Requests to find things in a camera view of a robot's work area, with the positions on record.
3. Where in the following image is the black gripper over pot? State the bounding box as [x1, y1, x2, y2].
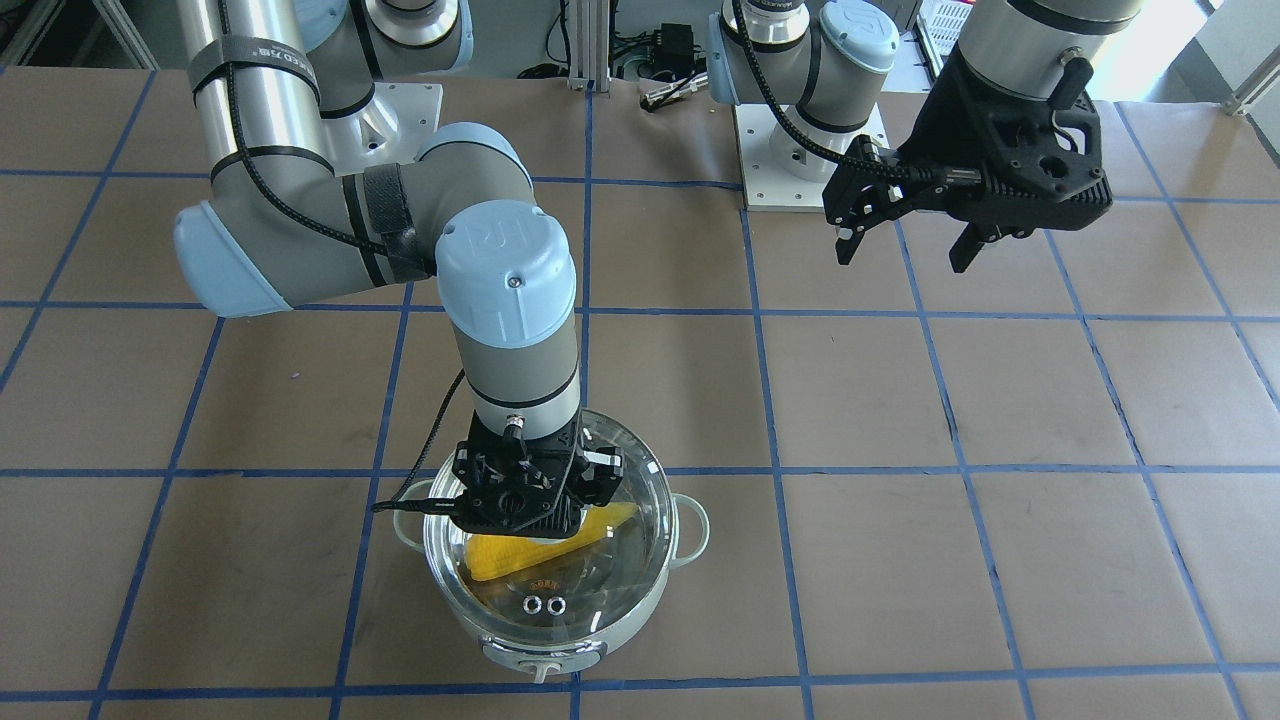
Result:
[451, 418, 625, 541]

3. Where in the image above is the yellow corn cob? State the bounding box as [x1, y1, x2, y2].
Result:
[463, 502, 639, 582]

